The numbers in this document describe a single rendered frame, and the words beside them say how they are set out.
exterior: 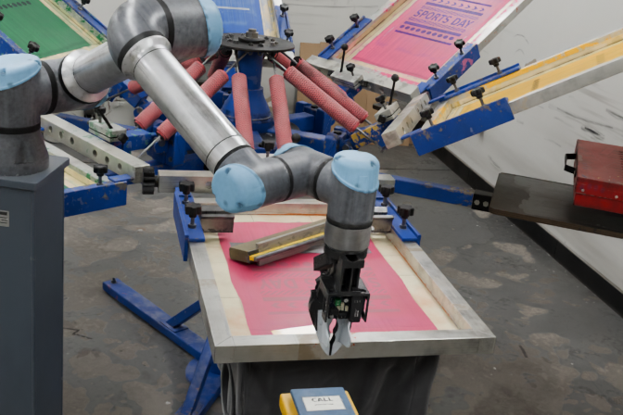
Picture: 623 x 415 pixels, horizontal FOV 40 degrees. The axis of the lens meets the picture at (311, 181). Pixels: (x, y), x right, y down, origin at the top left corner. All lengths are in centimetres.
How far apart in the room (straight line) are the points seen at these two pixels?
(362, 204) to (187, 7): 50
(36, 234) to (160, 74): 61
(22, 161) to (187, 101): 59
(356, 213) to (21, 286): 87
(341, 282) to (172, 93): 41
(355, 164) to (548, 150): 379
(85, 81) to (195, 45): 34
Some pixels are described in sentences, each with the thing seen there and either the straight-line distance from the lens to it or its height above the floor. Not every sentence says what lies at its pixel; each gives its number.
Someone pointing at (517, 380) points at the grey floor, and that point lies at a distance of 371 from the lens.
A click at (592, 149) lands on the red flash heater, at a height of 110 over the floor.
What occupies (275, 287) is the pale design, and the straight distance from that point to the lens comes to 198.
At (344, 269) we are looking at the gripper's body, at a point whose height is 125.
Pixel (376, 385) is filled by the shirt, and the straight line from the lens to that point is 192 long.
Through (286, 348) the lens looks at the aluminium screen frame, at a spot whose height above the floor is 98.
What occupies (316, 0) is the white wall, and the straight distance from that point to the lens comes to 640.
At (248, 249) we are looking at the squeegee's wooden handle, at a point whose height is 100.
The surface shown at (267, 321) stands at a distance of 184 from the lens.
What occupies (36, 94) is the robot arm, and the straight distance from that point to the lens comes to 187.
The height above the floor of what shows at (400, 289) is 95.
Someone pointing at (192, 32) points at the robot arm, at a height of 156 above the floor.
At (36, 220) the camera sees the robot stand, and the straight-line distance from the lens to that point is 190.
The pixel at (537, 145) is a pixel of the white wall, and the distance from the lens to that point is 518.
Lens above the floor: 183
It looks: 19 degrees down
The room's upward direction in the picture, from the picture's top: 6 degrees clockwise
